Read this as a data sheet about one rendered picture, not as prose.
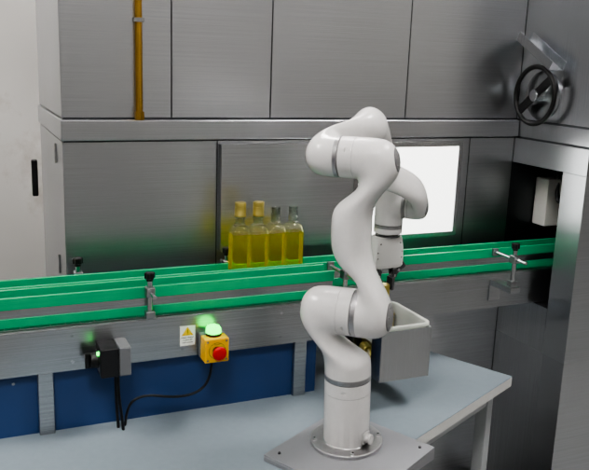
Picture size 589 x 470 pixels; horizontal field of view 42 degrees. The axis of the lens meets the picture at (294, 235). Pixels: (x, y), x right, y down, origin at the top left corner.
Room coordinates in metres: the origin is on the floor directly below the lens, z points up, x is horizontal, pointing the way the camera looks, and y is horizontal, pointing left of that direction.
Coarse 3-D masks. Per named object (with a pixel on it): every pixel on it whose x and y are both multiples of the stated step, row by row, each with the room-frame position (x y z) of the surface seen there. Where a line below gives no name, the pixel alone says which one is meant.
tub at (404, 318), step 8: (392, 304) 2.35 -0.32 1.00; (400, 304) 2.33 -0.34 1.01; (400, 312) 2.31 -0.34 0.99; (408, 312) 2.27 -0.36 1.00; (400, 320) 2.30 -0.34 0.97; (408, 320) 2.26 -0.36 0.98; (416, 320) 2.23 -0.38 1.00; (424, 320) 2.19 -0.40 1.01; (392, 328) 2.11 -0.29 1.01; (400, 328) 2.12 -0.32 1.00; (408, 328) 2.15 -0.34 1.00
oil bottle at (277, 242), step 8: (272, 224) 2.31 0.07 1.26; (280, 224) 2.31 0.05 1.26; (272, 232) 2.29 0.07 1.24; (280, 232) 2.30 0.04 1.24; (272, 240) 2.29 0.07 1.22; (280, 240) 2.30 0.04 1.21; (272, 248) 2.29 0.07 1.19; (280, 248) 2.30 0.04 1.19; (272, 256) 2.29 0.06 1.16; (280, 256) 2.30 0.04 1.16; (272, 264) 2.29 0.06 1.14; (280, 264) 2.30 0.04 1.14
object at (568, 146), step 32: (544, 0) 2.80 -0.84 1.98; (576, 0) 2.66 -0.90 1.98; (544, 32) 2.78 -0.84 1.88; (576, 32) 2.64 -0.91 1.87; (576, 64) 2.63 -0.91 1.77; (576, 96) 2.61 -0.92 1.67; (544, 128) 2.73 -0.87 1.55; (576, 128) 2.60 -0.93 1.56; (544, 160) 2.72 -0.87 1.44; (576, 160) 2.58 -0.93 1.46
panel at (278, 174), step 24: (240, 144) 2.42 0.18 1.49; (264, 144) 2.44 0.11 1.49; (288, 144) 2.47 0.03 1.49; (408, 144) 2.65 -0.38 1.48; (432, 144) 2.69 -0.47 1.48; (456, 144) 2.73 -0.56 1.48; (240, 168) 2.40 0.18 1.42; (264, 168) 2.44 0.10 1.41; (288, 168) 2.47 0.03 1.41; (240, 192) 2.40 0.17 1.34; (264, 192) 2.44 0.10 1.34; (288, 192) 2.47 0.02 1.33; (312, 192) 2.51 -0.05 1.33; (336, 192) 2.54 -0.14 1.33; (456, 192) 2.74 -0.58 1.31; (264, 216) 2.44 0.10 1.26; (288, 216) 2.47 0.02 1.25; (312, 216) 2.51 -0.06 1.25; (456, 216) 2.74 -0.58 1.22; (312, 240) 2.51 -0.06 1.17
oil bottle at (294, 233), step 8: (288, 224) 2.33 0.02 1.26; (296, 224) 2.33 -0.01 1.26; (288, 232) 2.31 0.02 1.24; (296, 232) 2.32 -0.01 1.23; (288, 240) 2.31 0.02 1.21; (296, 240) 2.32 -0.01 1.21; (288, 248) 2.31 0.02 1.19; (296, 248) 2.32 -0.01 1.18; (288, 256) 2.31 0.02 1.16; (296, 256) 2.32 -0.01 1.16; (288, 264) 2.31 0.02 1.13
